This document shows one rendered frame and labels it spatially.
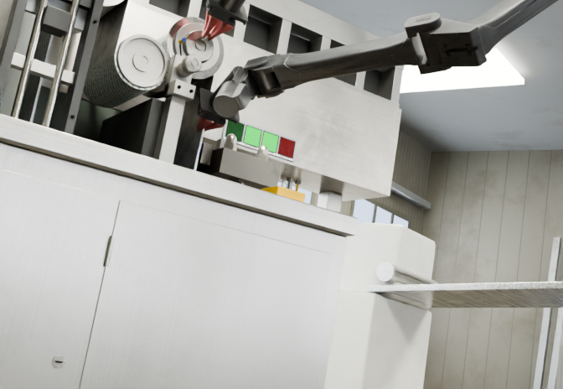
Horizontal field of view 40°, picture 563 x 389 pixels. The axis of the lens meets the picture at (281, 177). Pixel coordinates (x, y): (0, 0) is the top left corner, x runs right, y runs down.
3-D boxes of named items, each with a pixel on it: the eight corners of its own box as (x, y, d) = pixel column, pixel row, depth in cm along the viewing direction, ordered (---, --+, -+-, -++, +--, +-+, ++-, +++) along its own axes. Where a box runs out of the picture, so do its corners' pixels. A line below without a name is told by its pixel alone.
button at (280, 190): (276, 196, 157) (278, 184, 158) (258, 199, 163) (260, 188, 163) (304, 204, 161) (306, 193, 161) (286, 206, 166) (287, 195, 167)
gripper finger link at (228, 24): (218, 51, 178) (239, 20, 173) (190, 39, 174) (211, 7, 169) (214, 35, 182) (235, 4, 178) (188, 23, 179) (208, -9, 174)
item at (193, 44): (180, 51, 176) (192, 23, 179) (177, 54, 178) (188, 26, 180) (208, 67, 180) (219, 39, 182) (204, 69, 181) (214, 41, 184)
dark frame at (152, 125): (134, 183, 169) (152, 97, 173) (85, 194, 197) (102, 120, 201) (164, 191, 173) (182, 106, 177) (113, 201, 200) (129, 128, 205)
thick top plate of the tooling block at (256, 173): (219, 172, 177) (224, 146, 178) (150, 186, 210) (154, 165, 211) (276, 189, 185) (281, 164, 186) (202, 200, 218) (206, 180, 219)
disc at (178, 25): (160, 65, 175) (175, 7, 179) (159, 65, 176) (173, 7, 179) (216, 87, 183) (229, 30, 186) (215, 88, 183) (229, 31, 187)
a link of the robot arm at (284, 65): (457, 57, 154) (441, 7, 148) (451, 72, 150) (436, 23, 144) (271, 90, 175) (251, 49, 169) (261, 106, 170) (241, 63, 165)
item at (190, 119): (198, 149, 179) (214, 75, 183) (157, 160, 199) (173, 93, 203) (200, 149, 179) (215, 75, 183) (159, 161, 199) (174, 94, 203)
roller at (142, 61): (112, 76, 169) (124, 26, 171) (76, 98, 190) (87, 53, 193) (162, 94, 175) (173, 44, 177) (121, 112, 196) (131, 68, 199)
